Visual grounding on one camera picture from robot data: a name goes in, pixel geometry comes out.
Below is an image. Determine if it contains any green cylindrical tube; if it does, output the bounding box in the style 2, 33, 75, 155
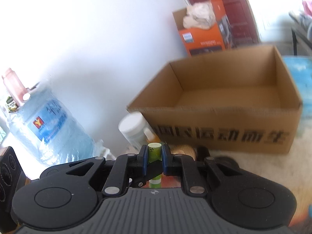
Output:
147, 142, 162, 189

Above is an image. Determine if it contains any white lidded plastic bottle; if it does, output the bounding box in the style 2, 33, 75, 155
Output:
118, 112, 154, 151

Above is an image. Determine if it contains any orange dropper green bottle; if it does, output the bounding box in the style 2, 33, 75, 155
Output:
143, 127, 161, 144

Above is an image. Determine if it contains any blue water jug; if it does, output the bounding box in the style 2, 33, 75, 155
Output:
7, 86, 95, 166

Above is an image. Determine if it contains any pink bottle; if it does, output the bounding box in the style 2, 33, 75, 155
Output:
2, 68, 30, 107

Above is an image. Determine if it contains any brown cardboard box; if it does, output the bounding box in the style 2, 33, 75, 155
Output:
127, 45, 302, 154

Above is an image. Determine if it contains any orange appliance box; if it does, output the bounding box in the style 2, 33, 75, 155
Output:
172, 0, 235, 56

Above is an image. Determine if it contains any crumpled cloth in box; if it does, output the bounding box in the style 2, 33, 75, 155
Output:
183, 1, 216, 30

